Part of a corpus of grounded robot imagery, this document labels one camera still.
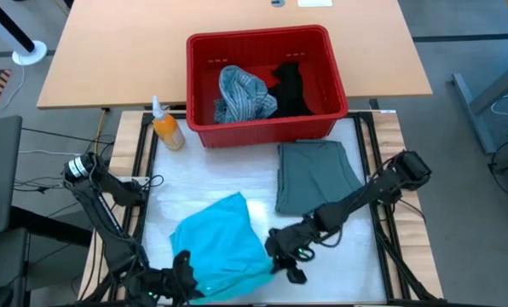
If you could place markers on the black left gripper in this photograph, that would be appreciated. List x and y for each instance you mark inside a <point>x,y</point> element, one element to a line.
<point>169,283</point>

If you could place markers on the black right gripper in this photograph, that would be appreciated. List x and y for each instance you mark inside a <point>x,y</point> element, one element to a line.
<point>290,243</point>

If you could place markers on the turquoise shirt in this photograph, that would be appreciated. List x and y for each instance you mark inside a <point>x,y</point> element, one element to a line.
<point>220,239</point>

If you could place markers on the grey-green garment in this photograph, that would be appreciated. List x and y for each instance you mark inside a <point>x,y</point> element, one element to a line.
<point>313,175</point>

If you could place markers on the grey striped garment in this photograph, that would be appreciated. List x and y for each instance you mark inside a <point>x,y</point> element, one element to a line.
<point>241,98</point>

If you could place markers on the black garment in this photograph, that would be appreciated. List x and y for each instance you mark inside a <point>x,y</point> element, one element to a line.
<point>290,94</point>

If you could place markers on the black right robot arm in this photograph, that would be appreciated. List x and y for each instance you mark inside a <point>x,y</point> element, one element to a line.
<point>365,196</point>

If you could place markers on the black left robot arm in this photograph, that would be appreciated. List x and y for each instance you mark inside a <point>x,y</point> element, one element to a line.
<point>105,221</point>

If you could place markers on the red plastic laundry bin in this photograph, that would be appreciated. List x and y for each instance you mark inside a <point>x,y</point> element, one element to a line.
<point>258,47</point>

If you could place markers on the orange spray bottle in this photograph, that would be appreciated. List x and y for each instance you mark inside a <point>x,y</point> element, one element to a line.
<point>166,128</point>

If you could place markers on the dark grey panel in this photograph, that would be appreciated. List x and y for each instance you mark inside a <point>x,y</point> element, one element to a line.
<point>0,170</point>

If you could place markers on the grey metal desk leg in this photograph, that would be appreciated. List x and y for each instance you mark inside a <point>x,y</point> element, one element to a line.
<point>471,111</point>

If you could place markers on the tan wooden desk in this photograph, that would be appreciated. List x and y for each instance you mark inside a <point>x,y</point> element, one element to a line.
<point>109,51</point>

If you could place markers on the grey desk grommet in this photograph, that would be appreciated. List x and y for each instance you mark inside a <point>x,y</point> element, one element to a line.
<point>277,3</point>

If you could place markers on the white flat item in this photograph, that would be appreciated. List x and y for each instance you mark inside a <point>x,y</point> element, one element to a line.
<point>313,2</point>

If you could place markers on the white floor stand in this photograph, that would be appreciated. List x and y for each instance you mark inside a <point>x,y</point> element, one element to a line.
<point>30,53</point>

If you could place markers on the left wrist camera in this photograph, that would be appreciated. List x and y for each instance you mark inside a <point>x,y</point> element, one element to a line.
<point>182,262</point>

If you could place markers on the black aluminium table frame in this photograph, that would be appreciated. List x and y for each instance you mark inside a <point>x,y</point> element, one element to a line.
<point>382,264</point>

